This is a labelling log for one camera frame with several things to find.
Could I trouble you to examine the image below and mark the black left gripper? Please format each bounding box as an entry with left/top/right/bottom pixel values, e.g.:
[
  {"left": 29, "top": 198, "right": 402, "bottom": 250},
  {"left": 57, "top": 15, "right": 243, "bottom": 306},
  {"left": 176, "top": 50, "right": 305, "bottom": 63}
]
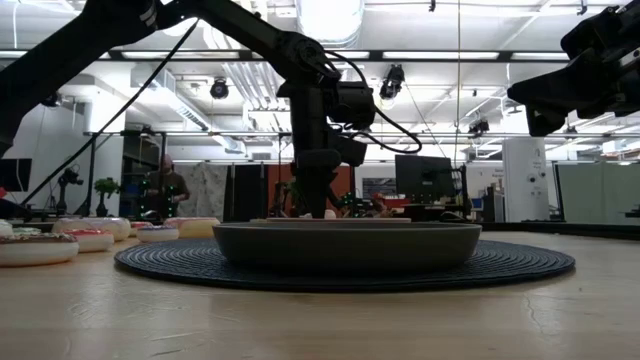
[{"left": 277, "top": 82, "right": 369, "bottom": 220}]

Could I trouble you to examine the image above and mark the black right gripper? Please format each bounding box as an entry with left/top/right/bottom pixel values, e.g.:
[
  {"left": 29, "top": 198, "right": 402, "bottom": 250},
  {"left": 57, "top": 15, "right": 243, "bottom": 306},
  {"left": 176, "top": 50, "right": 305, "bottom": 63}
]
[{"left": 507, "top": 0, "right": 640, "bottom": 137}]

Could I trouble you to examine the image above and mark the large pink-iced donut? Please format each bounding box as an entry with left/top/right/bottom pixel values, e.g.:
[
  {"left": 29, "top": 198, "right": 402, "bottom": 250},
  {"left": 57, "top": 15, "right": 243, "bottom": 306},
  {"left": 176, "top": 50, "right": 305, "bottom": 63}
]
[{"left": 163, "top": 216, "right": 222, "bottom": 240}]

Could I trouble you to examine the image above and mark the small blue-iced donut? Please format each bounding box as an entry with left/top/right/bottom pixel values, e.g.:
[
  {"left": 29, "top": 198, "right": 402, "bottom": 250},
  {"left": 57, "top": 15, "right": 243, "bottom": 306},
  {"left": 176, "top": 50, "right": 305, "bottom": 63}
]
[{"left": 135, "top": 224, "right": 181, "bottom": 245}]

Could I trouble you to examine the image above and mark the large purple-iced donut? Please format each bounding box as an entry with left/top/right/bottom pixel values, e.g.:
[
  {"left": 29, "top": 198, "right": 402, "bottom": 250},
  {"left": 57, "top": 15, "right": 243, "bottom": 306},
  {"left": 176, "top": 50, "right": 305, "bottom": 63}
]
[{"left": 51, "top": 216, "right": 132, "bottom": 243}]

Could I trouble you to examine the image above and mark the small red-iced donut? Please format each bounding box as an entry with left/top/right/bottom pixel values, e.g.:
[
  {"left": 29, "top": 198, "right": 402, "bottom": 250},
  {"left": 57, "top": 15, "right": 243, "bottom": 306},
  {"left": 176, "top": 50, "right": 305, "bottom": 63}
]
[{"left": 60, "top": 228, "right": 116, "bottom": 254}]

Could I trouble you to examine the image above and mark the orange panel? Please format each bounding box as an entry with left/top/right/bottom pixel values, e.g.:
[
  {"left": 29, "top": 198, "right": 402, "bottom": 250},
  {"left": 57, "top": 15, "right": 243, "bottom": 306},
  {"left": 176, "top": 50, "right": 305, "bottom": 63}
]
[{"left": 267, "top": 164, "right": 356, "bottom": 217}]

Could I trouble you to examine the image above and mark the grey round plate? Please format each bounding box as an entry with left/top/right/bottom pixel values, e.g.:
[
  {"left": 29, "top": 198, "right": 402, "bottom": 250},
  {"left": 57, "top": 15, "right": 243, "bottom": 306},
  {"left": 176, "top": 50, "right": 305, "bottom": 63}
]
[{"left": 212, "top": 221, "right": 483, "bottom": 275}]

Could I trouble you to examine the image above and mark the pink round plate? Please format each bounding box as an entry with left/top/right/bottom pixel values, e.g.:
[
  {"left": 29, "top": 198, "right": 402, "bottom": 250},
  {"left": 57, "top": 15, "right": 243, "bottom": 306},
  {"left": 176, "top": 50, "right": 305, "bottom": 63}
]
[{"left": 249, "top": 216, "right": 412, "bottom": 224}]

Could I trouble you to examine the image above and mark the white cabinet pillar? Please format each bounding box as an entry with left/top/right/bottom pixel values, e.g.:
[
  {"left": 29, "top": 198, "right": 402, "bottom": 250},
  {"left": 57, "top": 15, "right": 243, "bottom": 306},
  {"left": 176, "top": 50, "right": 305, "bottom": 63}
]
[{"left": 502, "top": 137, "right": 550, "bottom": 223}]

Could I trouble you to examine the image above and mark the black monitor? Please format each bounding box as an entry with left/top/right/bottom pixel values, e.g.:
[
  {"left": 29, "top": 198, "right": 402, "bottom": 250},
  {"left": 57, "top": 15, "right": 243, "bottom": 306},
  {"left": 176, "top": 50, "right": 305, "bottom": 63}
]
[
  {"left": 0, "top": 158, "right": 33, "bottom": 193},
  {"left": 394, "top": 154, "right": 454, "bottom": 204}
]

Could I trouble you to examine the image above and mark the grey-green partition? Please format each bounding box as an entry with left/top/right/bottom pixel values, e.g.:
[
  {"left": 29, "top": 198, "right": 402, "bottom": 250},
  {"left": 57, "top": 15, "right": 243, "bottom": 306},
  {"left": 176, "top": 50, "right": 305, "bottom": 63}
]
[{"left": 554, "top": 162, "right": 640, "bottom": 226}]

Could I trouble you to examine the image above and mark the person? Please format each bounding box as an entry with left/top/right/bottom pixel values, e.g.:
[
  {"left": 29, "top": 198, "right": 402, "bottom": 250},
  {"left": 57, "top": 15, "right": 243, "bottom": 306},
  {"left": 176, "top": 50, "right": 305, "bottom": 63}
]
[{"left": 144, "top": 153, "right": 192, "bottom": 221}]

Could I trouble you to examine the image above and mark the round dark woven placemat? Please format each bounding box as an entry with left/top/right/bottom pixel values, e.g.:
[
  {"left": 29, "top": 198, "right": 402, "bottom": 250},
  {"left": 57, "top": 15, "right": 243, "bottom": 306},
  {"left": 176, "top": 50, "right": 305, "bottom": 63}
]
[{"left": 113, "top": 237, "right": 577, "bottom": 294}]

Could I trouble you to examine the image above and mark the dark shelf unit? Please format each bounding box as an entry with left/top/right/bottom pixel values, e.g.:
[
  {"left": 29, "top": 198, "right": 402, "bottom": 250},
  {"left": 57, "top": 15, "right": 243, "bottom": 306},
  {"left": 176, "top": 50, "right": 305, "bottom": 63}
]
[{"left": 119, "top": 130, "right": 169, "bottom": 221}]

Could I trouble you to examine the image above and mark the small green potted plant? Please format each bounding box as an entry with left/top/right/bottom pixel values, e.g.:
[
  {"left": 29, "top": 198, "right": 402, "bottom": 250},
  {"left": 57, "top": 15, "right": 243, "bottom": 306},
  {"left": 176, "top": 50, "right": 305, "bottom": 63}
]
[{"left": 93, "top": 177, "right": 121, "bottom": 217}]

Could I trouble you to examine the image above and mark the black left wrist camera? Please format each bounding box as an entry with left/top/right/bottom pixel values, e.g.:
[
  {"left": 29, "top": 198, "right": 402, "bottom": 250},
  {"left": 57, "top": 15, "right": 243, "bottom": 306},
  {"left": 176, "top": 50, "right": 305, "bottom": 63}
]
[{"left": 329, "top": 81, "right": 377, "bottom": 132}]

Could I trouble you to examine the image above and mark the thin hanging cable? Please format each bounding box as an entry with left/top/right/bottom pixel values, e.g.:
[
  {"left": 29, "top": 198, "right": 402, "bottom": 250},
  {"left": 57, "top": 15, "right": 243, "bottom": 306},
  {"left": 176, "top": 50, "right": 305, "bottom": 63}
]
[{"left": 452, "top": 0, "right": 462, "bottom": 169}]

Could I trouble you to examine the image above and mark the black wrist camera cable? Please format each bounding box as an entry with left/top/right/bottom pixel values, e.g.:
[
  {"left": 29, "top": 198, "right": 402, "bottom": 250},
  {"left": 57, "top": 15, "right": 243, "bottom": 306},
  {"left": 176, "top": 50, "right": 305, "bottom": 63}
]
[{"left": 323, "top": 49, "right": 424, "bottom": 155}]

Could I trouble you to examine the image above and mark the silver ventilation duct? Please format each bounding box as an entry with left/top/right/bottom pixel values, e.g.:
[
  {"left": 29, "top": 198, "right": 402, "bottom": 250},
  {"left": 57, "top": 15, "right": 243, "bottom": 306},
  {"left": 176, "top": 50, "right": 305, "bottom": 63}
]
[{"left": 294, "top": 0, "right": 366, "bottom": 49}]

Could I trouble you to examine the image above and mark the black camera on tripod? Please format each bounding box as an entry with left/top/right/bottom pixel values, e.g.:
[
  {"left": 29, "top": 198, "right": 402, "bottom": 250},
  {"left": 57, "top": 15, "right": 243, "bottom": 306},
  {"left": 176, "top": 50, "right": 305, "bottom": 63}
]
[{"left": 55, "top": 164, "right": 84, "bottom": 216}]

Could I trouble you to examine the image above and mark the long black arm cable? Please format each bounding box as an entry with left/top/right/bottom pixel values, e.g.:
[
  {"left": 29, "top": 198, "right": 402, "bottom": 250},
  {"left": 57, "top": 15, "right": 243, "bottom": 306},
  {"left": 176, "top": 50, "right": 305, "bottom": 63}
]
[{"left": 19, "top": 18, "right": 200, "bottom": 207}]

